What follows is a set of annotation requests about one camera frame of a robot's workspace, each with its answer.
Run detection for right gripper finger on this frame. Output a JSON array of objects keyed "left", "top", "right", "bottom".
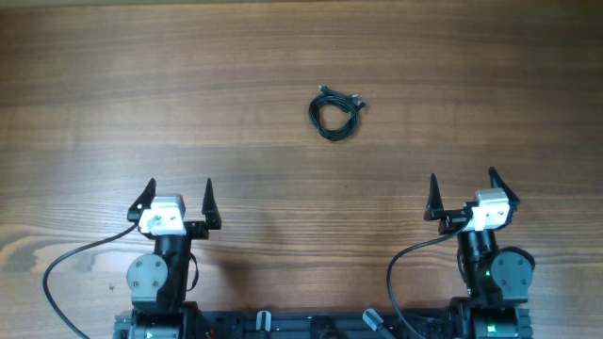
[
  {"left": 424, "top": 173, "right": 445, "bottom": 221},
  {"left": 488, "top": 167, "right": 520, "bottom": 212}
]

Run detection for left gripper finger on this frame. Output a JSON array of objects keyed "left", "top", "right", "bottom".
[
  {"left": 126, "top": 178, "right": 156, "bottom": 222},
  {"left": 202, "top": 178, "right": 221, "bottom": 230}
]

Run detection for black thick usb cable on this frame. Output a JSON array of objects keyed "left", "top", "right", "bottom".
[{"left": 308, "top": 85, "right": 367, "bottom": 142}]

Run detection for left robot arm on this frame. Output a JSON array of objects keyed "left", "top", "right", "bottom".
[{"left": 113, "top": 179, "right": 221, "bottom": 339}]

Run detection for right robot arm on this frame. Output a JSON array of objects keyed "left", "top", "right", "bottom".
[{"left": 424, "top": 168, "right": 535, "bottom": 339}]

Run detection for right camera black cable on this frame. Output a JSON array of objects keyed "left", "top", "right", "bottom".
[{"left": 386, "top": 217, "right": 472, "bottom": 339}]

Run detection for camera black cable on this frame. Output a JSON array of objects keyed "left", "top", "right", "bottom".
[
  {"left": 41, "top": 222, "right": 140, "bottom": 339},
  {"left": 386, "top": 217, "right": 472, "bottom": 339}
]

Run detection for left camera black cable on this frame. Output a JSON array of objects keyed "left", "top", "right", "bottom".
[{"left": 41, "top": 222, "right": 140, "bottom": 339}]

